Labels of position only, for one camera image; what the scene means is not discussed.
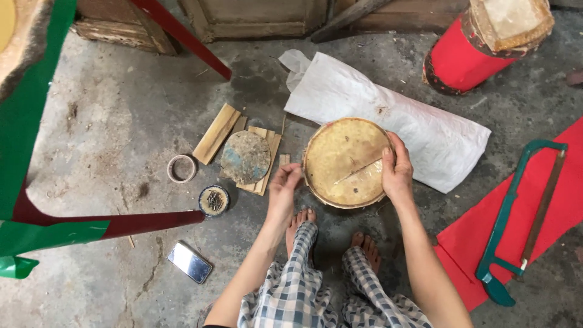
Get person's right foot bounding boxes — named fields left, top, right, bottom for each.
left=349, top=231, right=383, bottom=275

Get weathered wooden crate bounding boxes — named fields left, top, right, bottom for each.
left=72, top=0, right=179, bottom=57

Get stacked wooden slats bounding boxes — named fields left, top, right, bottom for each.
left=220, top=116, right=283, bottom=197

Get long pale wooden slat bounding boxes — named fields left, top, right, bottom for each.
left=192, top=103, right=242, bottom=166

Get wooden panel frame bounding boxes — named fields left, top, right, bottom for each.
left=178, top=0, right=329, bottom=44

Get round yellow hide drum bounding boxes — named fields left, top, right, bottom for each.
left=302, top=117, right=395, bottom=210

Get green paper strip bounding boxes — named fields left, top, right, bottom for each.
left=0, top=0, right=111, bottom=280

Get red bar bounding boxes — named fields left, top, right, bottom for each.
left=129, top=0, right=233, bottom=82

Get red paper-covered drum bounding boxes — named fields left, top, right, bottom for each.
left=422, top=0, right=556, bottom=97

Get person's left hand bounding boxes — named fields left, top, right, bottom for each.
left=265, top=162, right=305, bottom=227

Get person's right hand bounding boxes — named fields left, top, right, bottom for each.
left=381, top=131, right=414, bottom=207

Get checkered trousers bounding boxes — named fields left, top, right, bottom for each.
left=236, top=220, right=434, bottom=328

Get person's foot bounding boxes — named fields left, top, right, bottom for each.
left=349, top=231, right=383, bottom=275
left=285, top=208, right=318, bottom=258

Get red paper sheet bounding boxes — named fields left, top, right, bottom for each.
left=432, top=117, right=583, bottom=313

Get green frame hacksaw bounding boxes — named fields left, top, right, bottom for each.
left=475, top=139, right=569, bottom=308

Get dark wooden plank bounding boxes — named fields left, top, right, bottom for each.
left=311, top=0, right=393, bottom=44

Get tape roll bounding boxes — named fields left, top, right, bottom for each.
left=166, top=154, right=198, bottom=185

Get white woven sack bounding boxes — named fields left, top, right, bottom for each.
left=278, top=49, right=493, bottom=195

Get round tin lid with nails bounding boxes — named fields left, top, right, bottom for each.
left=198, top=184, right=230, bottom=218

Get dark red paper strip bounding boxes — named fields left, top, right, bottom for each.
left=11, top=181, right=206, bottom=241

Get silver smartphone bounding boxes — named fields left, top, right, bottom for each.
left=166, top=241, right=214, bottom=285

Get large fur-edged hide drum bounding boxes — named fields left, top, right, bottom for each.
left=0, top=0, right=56, bottom=103

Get person's left foot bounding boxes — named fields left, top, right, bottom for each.
left=285, top=208, right=318, bottom=258

